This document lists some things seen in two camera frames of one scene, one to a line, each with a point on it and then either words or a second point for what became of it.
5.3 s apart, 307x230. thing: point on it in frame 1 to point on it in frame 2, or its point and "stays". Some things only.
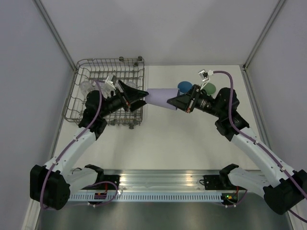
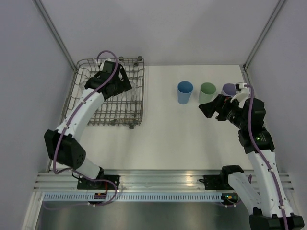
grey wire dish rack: (88, 75) stays
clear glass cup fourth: (86, 86) stays
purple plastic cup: (159, 97) to (229, 89)
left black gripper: (131, 94) to (124, 86)
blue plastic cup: (184, 86) stays
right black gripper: (185, 101) to (221, 102)
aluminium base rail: (159, 179) stays
